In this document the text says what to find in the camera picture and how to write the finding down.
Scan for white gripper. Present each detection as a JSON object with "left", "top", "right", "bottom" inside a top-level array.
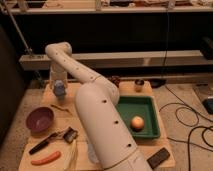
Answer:
[{"left": 50, "top": 62, "right": 68, "bottom": 89}]

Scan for blue sponge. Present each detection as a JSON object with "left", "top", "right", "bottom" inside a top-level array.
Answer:
[{"left": 54, "top": 80, "right": 64, "bottom": 89}]

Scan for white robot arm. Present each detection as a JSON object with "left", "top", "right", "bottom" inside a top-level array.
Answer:
[{"left": 45, "top": 42, "right": 152, "bottom": 171}]

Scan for clear blue plastic cup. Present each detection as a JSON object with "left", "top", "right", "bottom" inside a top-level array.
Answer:
[{"left": 53, "top": 87, "right": 66, "bottom": 99}]

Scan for small dark cup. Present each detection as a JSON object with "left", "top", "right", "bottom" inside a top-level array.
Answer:
[{"left": 134, "top": 79, "right": 145, "bottom": 92}]

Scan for thin metal utensil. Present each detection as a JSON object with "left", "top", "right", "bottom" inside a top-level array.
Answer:
[{"left": 50, "top": 104, "right": 72, "bottom": 114}]

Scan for purple bowl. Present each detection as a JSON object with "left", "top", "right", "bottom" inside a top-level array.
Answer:
[{"left": 26, "top": 107, "right": 54, "bottom": 133}]

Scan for red bowl with items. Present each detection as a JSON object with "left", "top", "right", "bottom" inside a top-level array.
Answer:
[{"left": 109, "top": 76, "right": 120, "bottom": 86}]

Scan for orange carrot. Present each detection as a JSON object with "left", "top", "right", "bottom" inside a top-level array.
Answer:
[{"left": 31, "top": 151, "right": 61, "bottom": 166}]

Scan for yellow banana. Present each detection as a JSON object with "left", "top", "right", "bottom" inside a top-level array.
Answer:
[{"left": 64, "top": 140, "right": 78, "bottom": 171}]

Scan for green plastic tray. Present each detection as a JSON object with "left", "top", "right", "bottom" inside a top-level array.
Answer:
[{"left": 116, "top": 96, "right": 160, "bottom": 139}]

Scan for crumpled clear plastic bag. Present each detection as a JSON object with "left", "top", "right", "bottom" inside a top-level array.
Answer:
[{"left": 88, "top": 143, "right": 99, "bottom": 164}]

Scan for orange apple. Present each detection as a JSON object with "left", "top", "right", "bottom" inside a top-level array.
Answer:
[{"left": 130, "top": 116, "right": 144, "bottom": 131}]

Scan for black rectangular block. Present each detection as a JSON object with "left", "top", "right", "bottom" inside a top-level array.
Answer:
[{"left": 147, "top": 148, "right": 170, "bottom": 169}]

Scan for metal shelf frame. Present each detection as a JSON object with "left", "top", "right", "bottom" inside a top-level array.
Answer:
[{"left": 0, "top": 0, "right": 213, "bottom": 88}]

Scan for black handled knife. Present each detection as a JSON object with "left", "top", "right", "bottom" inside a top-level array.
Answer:
[{"left": 29, "top": 132, "right": 60, "bottom": 155}]

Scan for black floor cables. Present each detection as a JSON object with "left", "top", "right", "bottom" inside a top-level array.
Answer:
[{"left": 151, "top": 79, "right": 213, "bottom": 171}]

